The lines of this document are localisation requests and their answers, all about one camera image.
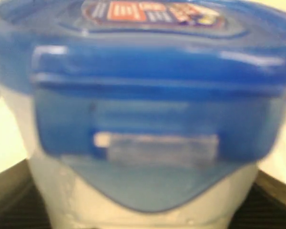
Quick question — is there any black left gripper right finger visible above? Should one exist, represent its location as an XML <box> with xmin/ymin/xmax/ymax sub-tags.
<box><xmin>229</xmin><ymin>170</ymin><xmax>286</xmax><ymax>229</ymax></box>

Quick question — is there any blue plastic lid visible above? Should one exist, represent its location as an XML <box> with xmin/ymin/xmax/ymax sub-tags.
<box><xmin>0</xmin><ymin>0</ymin><xmax>286</xmax><ymax>214</ymax></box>

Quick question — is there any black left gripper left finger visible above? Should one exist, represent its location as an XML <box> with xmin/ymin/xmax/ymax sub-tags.
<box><xmin>0</xmin><ymin>160</ymin><xmax>51</xmax><ymax>229</ymax></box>

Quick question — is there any clear plastic tall container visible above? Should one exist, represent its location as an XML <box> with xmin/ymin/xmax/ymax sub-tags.
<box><xmin>0</xmin><ymin>81</ymin><xmax>286</xmax><ymax>229</ymax></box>

